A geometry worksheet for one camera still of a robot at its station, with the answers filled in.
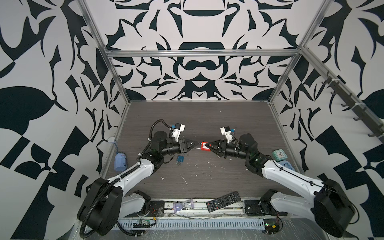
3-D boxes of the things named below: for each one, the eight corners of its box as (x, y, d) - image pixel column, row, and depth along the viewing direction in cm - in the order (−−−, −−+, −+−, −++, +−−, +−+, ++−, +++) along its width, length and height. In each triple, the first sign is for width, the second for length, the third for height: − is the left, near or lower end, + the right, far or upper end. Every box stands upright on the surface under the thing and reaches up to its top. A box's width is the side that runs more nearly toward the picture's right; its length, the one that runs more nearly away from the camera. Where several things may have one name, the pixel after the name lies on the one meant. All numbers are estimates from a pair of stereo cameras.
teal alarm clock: (274, 163, 94) (278, 159, 90) (269, 154, 97) (272, 150, 93) (284, 160, 95) (288, 157, 91) (278, 152, 98) (282, 148, 94)
